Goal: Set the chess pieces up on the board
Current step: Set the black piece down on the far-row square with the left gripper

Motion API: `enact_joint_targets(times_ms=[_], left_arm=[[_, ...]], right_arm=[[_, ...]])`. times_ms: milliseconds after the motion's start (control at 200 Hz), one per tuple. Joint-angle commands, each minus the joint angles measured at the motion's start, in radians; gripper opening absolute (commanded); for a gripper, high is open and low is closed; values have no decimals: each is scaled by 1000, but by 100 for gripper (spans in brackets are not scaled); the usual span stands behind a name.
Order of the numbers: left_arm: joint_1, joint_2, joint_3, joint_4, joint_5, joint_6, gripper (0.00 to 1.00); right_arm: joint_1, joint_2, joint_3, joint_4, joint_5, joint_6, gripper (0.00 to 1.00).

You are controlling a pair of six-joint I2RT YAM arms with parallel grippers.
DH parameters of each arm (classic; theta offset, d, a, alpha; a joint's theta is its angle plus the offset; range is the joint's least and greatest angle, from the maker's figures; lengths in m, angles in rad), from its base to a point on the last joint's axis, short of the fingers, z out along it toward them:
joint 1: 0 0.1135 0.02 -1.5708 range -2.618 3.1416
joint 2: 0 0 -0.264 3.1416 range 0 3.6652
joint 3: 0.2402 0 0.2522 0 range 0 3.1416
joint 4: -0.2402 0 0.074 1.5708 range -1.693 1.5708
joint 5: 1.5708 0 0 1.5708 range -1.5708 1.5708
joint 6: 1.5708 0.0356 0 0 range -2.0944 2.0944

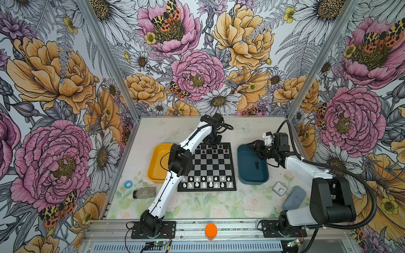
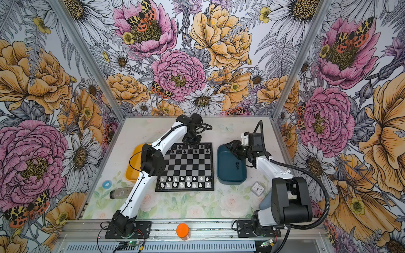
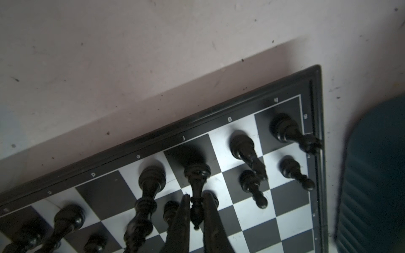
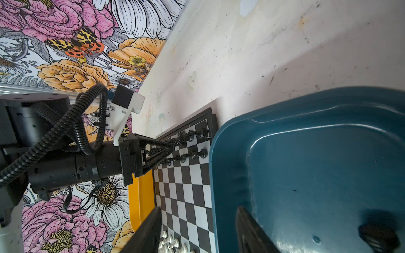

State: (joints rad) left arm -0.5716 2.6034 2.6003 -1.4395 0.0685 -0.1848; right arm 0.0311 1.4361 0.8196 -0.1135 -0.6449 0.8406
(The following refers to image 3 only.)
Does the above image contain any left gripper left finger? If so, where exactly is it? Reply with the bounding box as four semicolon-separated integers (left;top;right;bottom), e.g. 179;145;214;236
160;195;190;253

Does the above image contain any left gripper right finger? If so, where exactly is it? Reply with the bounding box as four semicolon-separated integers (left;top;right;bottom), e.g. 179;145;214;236
203;192;234;253

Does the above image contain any black bishop chess piece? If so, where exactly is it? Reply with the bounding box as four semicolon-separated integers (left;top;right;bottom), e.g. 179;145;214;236
184;163;211;230

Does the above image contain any black pawn piece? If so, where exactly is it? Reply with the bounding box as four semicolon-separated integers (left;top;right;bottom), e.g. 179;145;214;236
279;156;315;191

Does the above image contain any black pawn on board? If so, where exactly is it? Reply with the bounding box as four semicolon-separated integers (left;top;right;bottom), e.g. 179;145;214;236
163;200;179;230
3;229;43;253
84;235;107;253
239;170;268;209

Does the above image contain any black king chess piece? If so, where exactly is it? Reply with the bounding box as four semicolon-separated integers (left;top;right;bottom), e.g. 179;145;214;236
124;166;166;253

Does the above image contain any black knight chess piece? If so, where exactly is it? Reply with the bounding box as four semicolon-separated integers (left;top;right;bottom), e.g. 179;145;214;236
230;135;268;180

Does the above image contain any black queen chess piece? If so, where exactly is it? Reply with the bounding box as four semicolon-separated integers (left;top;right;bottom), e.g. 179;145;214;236
36;204;85;253

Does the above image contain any black white chessboard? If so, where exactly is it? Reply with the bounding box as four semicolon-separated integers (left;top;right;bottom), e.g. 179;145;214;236
1;65;328;253

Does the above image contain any black rook corner piece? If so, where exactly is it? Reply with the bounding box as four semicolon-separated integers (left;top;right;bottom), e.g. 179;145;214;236
270;113;322;155

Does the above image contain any teal plastic tray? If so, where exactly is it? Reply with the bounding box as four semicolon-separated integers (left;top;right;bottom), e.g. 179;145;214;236
335;96;405;253

